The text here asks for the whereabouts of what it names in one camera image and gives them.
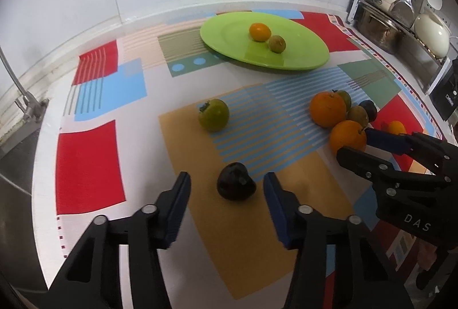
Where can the steel faucet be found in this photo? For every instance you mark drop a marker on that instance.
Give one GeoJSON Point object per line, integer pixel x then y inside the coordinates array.
{"type": "Point", "coordinates": [30, 105]}

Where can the small brownish green fruit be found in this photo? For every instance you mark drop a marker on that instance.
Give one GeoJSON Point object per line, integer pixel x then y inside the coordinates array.
{"type": "Point", "coordinates": [358, 114]}
{"type": "Point", "coordinates": [277, 44]}

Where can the dark purple plum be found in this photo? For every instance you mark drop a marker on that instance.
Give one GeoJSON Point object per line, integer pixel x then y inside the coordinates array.
{"type": "Point", "coordinates": [234, 183]}
{"type": "Point", "coordinates": [370, 109]}

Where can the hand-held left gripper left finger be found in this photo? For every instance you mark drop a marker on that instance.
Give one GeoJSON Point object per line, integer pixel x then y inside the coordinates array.
{"type": "Point", "coordinates": [178, 203]}

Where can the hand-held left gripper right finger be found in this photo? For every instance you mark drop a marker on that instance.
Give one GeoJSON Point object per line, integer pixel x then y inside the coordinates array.
{"type": "Point", "coordinates": [277, 210]}

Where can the small tangerine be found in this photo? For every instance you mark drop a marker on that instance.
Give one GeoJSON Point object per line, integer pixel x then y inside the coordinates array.
{"type": "Point", "coordinates": [397, 127]}
{"type": "Point", "coordinates": [259, 32]}

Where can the person's right hand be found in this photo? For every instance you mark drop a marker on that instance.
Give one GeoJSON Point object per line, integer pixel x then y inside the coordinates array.
{"type": "Point", "coordinates": [425, 257]}

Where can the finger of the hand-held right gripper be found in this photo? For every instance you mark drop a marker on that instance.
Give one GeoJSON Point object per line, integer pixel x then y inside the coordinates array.
{"type": "Point", "coordinates": [361, 162]}
{"type": "Point", "coordinates": [384, 141]}

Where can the large orange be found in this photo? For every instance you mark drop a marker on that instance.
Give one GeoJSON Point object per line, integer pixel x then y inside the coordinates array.
{"type": "Point", "coordinates": [347, 139]}
{"type": "Point", "coordinates": [327, 110]}

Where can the green persimmon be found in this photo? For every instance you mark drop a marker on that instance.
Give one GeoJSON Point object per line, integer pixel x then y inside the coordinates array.
{"type": "Point", "coordinates": [214, 116]}

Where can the black appliance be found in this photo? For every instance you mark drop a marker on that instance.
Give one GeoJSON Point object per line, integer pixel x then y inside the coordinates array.
{"type": "Point", "coordinates": [447, 94]}

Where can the white dish rack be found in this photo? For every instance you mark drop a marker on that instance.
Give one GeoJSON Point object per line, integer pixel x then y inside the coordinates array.
{"type": "Point", "coordinates": [357, 5]}

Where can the green plate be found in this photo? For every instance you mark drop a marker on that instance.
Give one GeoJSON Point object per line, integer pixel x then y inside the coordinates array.
{"type": "Point", "coordinates": [229, 33]}

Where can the steel sink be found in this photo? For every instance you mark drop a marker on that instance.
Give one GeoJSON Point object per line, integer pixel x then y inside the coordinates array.
{"type": "Point", "coordinates": [18, 194]}

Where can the steel pot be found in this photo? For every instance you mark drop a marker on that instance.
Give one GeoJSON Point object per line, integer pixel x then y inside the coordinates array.
{"type": "Point", "coordinates": [377, 24]}

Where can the colourful patterned tablecloth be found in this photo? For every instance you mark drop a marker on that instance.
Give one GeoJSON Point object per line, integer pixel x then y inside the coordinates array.
{"type": "Point", "coordinates": [93, 169]}

